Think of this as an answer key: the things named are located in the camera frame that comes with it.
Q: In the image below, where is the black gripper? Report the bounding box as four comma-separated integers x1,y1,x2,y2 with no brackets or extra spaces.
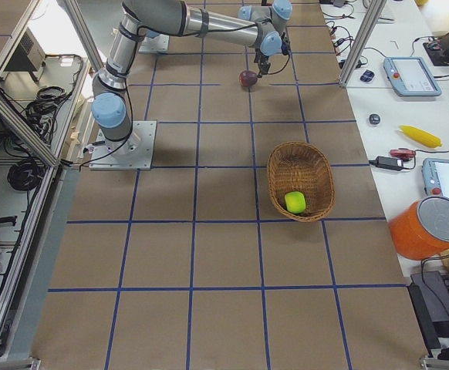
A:
254,32,289,78

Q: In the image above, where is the dark red apple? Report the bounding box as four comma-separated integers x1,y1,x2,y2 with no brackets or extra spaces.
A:
239,70,258,88

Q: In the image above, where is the green apple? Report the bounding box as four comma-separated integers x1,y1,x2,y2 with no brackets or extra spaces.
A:
284,191,307,214

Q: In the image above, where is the wicker basket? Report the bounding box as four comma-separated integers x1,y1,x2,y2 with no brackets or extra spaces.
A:
267,141,335,222

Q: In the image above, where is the blue checkered pouch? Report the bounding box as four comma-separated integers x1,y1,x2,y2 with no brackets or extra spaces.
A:
360,69,375,82

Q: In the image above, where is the dark round puck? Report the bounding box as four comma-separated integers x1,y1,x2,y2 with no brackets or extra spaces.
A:
368,113,381,126

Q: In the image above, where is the far teach pendant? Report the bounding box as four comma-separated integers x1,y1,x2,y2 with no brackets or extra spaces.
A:
383,57,442,97

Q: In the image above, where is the black power adapter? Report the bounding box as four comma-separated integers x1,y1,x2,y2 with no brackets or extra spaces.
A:
374,156,404,171

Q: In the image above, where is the red small tool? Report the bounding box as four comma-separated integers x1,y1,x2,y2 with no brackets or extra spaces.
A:
389,148,416,162

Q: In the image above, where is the yellow toy corn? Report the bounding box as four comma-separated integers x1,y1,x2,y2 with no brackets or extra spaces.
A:
399,125,442,149

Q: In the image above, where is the orange cylinder container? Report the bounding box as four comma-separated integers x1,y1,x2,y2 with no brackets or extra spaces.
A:
389,196,449,261

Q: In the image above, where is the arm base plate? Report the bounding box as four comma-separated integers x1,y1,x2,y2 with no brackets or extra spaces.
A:
138,34,170,54
88,120,157,170

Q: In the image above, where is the aluminium frame post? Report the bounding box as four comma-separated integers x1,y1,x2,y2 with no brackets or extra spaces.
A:
339,0,387,88

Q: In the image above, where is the black cable coil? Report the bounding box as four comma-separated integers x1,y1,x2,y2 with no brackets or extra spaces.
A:
7,157,45,192

